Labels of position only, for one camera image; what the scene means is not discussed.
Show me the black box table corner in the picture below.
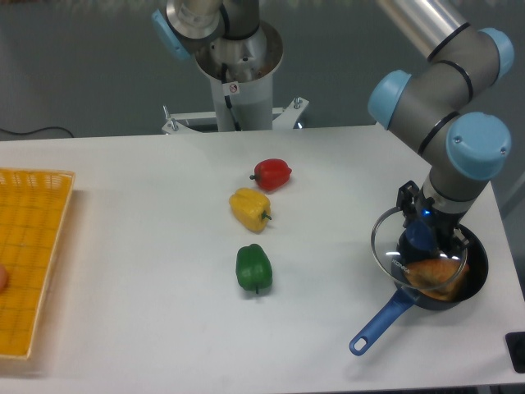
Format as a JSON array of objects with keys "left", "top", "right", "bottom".
[{"left": 504, "top": 332, "right": 525, "bottom": 373}]

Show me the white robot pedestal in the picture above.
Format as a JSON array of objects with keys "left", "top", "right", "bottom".
[{"left": 161, "top": 20, "right": 311, "bottom": 135}]

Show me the dark pot blue handle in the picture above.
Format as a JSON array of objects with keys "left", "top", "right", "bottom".
[{"left": 349, "top": 225, "right": 488, "bottom": 356}]

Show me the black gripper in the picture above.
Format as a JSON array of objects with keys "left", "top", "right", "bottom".
[{"left": 396, "top": 180, "right": 470, "bottom": 259}]

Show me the golden pastry turnover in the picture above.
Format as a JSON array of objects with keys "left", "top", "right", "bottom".
[{"left": 405, "top": 259, "right": 470, "bottom": 301}]

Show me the green bell pepper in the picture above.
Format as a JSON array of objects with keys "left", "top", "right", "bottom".
[{"left": 235, "top": 244, "right": 273, "bottom": 294}]

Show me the yellow woven basket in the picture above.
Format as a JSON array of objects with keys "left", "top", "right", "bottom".
[{"left": 1, "top": 167, "right": 75, "bottom": 360}]

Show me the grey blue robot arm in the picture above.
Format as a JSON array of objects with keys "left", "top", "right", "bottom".
[{"left": 152, "top": 1, "right": 514, "bottom": 254}]

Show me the yellow bell pepper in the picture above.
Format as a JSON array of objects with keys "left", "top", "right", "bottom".
[{"left": 229, "top": 188, "right": 272, "bottom": 233}]

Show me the red bell pepper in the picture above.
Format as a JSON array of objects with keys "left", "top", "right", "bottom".
[{"left": 249, "top": 158, "right": 292, "bottom": 191}]

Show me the black cable on floor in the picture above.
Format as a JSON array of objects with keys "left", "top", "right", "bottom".
[{"left": 0, "top": 126, "right": 75, "bottom": 138}]

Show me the glass lid blue knob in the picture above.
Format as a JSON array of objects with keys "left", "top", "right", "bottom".
[{"left": 371, "top": 207, "right": 468, "bottom": 291}]

